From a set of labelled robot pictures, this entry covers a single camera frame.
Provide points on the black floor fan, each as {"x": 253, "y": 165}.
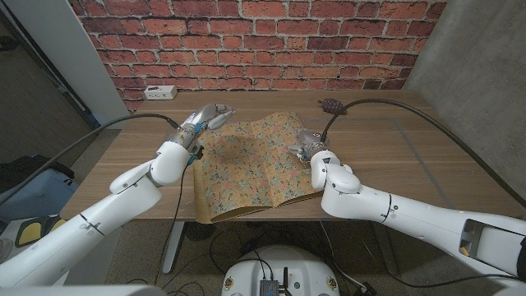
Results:
{"x": 199, "y": 231}

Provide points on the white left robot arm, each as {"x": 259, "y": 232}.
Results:
{"x": 102, "y": 218}

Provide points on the grey table leg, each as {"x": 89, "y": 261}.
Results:
{"x": 384, "y": 251}

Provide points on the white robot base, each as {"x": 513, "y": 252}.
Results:
{"x": 283, "y": 263}

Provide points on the brown pinecone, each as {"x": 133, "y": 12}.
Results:
{"x": 332, "y": 106}

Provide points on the white table leg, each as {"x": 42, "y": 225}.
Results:
{"x": 172, "y": 246}

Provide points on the grey electronics box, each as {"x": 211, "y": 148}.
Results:
{"x": 269, "y": 288}

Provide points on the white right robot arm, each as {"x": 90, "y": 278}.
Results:
{"x": 411, "y": 214}

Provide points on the black cloth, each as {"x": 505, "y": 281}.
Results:
{"x": 29, "y": 168}

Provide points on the red brick printed backdrop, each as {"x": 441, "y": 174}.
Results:
{"x": 255, "y": 41}

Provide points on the floral kraft wrapping paper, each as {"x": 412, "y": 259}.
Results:
{"x": 255, "y": 164}

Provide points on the white power strip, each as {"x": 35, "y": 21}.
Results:
{"x": 160, "y": 92}

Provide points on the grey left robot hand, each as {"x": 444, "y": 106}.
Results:
{"x": 203, "y": 119}

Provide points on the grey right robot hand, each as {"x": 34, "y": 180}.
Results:
{"x": 310, "y": 144}

